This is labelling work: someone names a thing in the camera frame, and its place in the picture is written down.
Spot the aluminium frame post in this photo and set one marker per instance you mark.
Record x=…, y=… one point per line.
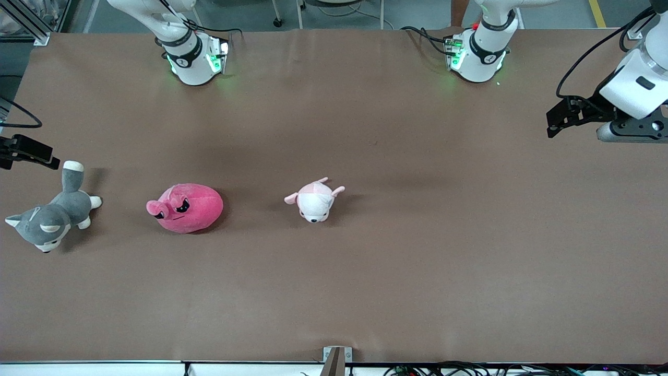
x=31, y=23
x=639, y=28

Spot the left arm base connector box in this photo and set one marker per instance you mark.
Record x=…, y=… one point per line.
x=453, y=52

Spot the grey husky plush toy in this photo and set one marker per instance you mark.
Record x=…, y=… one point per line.
x=55, y=216

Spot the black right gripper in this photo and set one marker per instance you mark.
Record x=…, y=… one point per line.
x=15, y=147

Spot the metal table edge bracket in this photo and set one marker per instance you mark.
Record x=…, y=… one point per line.
x=336, y=357

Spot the person standing behind table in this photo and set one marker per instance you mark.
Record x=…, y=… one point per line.
x=459, y=13

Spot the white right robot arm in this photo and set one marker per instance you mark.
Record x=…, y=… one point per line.
x=190, y=62

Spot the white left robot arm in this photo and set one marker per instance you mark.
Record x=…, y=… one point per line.
x=485, y=52

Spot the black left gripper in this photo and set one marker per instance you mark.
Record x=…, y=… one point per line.
x=591, y=108

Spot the white chair base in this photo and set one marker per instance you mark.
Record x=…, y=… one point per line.
x=334, y=13

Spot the round pink plush toy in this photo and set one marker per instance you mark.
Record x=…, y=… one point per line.
x=188, y=209

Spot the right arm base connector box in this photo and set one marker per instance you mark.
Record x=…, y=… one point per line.
x=218, y=55

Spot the white and pink plush puppy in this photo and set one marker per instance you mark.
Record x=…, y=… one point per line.
x=314, y=201

